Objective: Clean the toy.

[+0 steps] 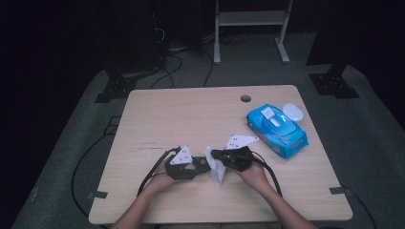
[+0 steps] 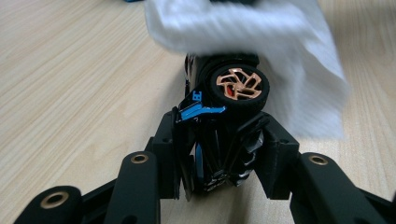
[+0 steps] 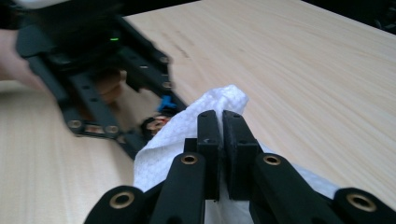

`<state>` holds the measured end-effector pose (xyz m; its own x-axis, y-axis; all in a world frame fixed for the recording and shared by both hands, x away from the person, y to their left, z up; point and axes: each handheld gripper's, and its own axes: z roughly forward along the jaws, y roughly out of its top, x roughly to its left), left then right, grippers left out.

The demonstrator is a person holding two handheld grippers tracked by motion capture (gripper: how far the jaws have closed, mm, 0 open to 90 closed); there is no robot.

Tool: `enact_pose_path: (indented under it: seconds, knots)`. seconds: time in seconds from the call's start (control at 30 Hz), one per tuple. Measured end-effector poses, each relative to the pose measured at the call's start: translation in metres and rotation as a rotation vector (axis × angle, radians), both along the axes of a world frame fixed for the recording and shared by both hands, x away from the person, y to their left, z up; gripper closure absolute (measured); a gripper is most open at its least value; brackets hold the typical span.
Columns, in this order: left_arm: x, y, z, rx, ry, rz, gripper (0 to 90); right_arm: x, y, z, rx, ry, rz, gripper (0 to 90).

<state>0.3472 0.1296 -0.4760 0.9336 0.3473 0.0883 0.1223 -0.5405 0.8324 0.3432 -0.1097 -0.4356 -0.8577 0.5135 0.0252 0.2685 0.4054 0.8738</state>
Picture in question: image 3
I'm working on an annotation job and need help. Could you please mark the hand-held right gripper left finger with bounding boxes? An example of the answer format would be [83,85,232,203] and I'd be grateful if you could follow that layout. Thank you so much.
[183,109,224,202]

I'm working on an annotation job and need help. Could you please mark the white wet wipe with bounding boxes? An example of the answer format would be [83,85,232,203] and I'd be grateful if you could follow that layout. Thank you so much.
[133,84,341,224]

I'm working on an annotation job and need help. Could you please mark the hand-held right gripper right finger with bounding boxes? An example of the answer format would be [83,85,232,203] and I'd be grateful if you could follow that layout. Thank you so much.
[221,109,265,201]

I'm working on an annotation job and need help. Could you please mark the blue and black toy car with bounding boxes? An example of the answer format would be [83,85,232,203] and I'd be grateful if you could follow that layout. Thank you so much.
[140,94,176,140]

